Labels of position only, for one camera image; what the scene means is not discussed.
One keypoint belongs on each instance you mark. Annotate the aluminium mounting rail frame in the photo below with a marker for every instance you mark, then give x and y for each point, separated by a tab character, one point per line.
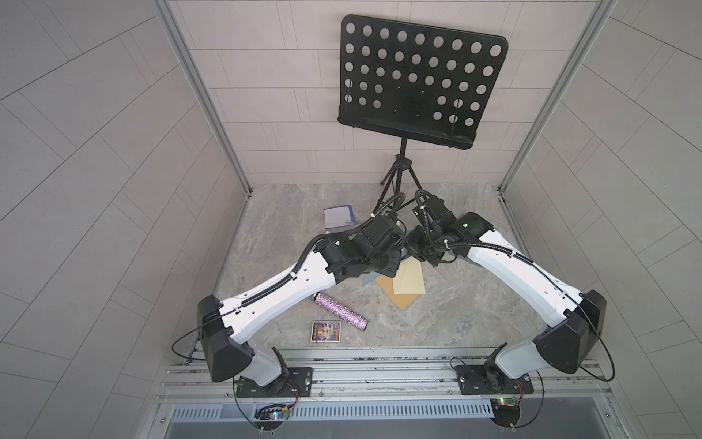
380	385

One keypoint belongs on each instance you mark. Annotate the tan brown envelope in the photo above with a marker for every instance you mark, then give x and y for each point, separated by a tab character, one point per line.
392	289

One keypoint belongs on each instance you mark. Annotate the purple glitter microphone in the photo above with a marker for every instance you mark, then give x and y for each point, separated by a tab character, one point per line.
341	311

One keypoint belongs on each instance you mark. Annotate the left small circuit board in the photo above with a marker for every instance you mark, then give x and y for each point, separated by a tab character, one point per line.
273	412

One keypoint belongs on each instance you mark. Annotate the blue-grey envelope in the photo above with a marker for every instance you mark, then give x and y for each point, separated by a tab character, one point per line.
369	278

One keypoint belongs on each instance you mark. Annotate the black perforated music stand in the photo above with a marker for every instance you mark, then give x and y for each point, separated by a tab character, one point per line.
416	82

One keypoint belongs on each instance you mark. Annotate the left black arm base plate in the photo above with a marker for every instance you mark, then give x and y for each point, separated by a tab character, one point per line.
296	383

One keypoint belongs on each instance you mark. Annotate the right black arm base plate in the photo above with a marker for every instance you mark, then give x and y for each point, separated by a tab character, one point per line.
479	380

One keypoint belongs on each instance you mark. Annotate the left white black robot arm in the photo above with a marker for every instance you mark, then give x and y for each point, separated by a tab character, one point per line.
227	326

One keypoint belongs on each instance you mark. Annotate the small circuit board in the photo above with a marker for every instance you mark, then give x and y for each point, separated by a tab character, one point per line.
506	412
273	412

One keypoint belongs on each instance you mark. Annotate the right small circuit board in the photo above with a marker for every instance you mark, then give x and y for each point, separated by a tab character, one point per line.
506	412

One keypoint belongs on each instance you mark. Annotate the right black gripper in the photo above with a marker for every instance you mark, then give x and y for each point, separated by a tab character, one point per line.
411	244

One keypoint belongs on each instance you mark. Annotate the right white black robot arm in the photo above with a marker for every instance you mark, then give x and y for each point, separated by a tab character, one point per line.
573	319

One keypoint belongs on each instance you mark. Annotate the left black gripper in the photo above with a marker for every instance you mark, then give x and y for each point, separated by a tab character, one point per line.
392	252

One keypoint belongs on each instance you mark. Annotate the small colourful card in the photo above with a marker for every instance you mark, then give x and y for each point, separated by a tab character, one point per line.
326	331

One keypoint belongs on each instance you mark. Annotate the cream envelope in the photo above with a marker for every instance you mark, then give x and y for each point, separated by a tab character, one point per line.
410	277

